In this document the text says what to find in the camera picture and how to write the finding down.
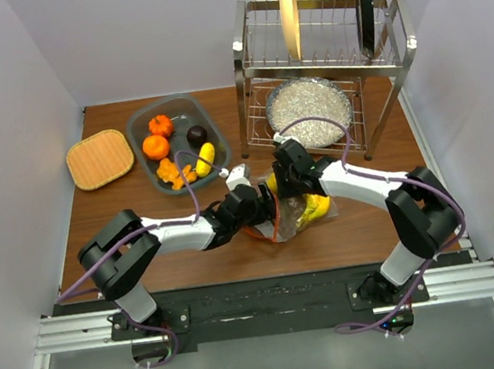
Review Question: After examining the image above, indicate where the dark purple fake plum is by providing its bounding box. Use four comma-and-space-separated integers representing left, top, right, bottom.
186, 125, 208, 147

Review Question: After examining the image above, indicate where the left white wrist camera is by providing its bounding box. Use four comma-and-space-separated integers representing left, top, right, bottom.
219, 163, 251, 191

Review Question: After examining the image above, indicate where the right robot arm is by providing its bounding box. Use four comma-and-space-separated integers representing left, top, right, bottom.
273, 135, 463, 305

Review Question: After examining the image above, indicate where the clear zip top bag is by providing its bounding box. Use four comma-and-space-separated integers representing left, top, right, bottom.
244, 172, 339, 244

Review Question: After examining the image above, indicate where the woven bamboo coaster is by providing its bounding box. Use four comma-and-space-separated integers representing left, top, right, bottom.
66, 129, 135, 191

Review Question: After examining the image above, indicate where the orange fake fruit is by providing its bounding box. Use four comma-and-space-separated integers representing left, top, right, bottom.
142, 134, 171, 161

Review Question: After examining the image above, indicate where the steel dish rack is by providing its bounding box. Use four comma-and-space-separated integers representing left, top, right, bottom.
231, 0, 417, 161

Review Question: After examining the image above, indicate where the green yellow fake fruit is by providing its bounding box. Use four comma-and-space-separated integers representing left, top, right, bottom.
296, 194, 331, 228

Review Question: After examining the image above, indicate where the clear plastic container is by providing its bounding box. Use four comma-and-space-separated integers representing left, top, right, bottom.
126, 94, 232, 197

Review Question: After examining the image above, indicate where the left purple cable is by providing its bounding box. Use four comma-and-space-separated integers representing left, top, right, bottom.
39, 145, 242, 305

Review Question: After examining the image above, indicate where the beige wooden plate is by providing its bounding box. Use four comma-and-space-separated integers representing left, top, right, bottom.
278, 0, 302, 60

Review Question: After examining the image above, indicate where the purple cable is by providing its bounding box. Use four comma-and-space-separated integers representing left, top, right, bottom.
276, 97, 480, 340
39, 145, 242, 305

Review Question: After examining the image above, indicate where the small orange fake pumpkin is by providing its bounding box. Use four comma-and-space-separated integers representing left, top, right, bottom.
148, 115, 175, 138

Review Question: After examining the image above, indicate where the orange fake food piece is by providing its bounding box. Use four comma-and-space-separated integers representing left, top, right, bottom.
156, 158, 198, 190

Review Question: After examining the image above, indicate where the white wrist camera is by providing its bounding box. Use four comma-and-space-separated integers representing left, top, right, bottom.
273, 133, 288, 145
219, 163, 251, 191

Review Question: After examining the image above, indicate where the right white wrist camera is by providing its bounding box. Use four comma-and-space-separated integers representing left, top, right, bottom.
273, 133, 288, 145

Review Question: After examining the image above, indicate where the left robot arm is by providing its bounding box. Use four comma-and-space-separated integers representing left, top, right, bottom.
78, 183, 277, 337

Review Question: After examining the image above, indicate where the yellow fake banana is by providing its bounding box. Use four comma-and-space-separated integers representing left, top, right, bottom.
266, 173, 278, 194

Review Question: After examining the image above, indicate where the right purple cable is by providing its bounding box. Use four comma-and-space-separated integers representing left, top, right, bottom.
276, 97, 480, 340

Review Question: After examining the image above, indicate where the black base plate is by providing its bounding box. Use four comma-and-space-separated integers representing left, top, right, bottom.
107, 256, 433, 364

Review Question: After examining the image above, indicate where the aluminium rail frame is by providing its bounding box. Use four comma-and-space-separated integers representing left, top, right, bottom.
0, 65, 494, 369

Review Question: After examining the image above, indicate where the yellow fake corn cob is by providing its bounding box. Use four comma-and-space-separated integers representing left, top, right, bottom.
195, 142, 215, 178

